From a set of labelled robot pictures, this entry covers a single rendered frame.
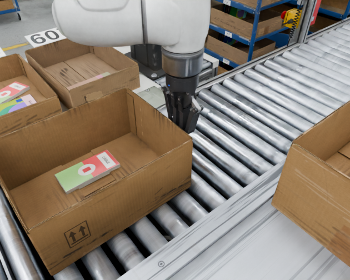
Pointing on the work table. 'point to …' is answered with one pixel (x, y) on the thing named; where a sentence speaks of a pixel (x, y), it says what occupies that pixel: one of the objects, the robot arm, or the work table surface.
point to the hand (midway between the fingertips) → (181, 138)
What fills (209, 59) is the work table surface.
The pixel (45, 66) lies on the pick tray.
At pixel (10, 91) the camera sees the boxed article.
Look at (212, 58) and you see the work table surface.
